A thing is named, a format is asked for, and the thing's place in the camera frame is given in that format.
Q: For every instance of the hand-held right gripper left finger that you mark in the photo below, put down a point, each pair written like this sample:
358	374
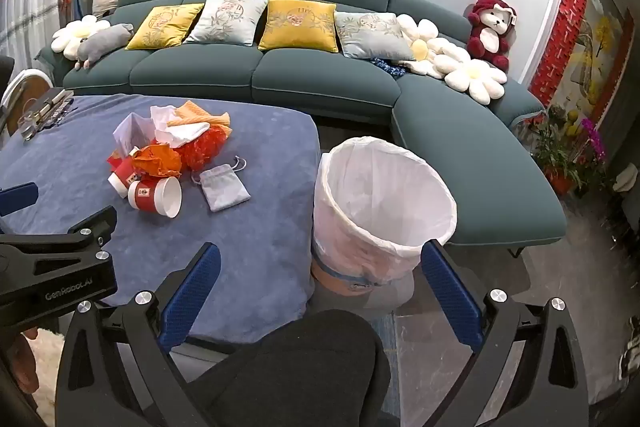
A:
192	297

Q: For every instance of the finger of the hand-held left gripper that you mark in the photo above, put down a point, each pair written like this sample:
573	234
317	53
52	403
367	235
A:
102	222
20	198

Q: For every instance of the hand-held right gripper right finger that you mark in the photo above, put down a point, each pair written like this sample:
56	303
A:
450	297

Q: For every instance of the red and white paper cup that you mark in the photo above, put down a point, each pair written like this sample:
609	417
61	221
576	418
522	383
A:
152	197
120	179

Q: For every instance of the orange plastic bag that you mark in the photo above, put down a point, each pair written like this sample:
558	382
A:
157	159

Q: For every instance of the white paper sheet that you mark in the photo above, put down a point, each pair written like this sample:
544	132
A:
131	129

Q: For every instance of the trash bin with white liner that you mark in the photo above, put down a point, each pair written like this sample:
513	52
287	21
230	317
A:
385	207

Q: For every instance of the white tissue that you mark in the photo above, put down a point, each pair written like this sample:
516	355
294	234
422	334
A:
180	132

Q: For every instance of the orange-red mesh netting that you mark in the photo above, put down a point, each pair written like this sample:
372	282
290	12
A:
200	149

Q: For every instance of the orange waffle cloth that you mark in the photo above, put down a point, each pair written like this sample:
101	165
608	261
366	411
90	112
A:
200	113

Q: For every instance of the person's left hand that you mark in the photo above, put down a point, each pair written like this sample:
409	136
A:
20	367

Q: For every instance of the white fluffy rug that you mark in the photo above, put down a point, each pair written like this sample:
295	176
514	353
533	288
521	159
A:
47	357

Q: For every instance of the white and wooden chair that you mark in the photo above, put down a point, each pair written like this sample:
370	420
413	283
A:
30	79

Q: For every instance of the person's dark trouser leg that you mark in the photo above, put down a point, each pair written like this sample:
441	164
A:
300	367

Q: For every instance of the grey plush toy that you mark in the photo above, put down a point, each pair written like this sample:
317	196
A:
102	42

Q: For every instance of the green potted plant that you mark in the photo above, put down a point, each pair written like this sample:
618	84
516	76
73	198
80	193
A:
555	147

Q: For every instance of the sneaker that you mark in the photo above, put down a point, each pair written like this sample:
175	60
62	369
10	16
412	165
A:
631	352

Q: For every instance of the yellow embroidered pillow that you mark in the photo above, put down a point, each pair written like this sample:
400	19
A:
297	24
160	27

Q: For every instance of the purple orchid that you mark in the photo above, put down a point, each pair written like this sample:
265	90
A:
592	139

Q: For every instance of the light blue embroidered pillow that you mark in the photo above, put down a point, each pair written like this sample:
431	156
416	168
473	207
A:
225	19
370	34

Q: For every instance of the blue patterned cloth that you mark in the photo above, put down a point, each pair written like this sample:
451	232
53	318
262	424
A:
390	68

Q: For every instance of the teal curved sofa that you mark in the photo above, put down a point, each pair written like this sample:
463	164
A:
320	77

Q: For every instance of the red bear plush toy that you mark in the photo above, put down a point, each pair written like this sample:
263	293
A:
492	32

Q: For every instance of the framed flower painting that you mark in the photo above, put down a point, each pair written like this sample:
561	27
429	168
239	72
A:
600	37

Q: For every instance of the red wall decoration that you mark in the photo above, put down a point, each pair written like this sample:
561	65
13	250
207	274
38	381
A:
565	32

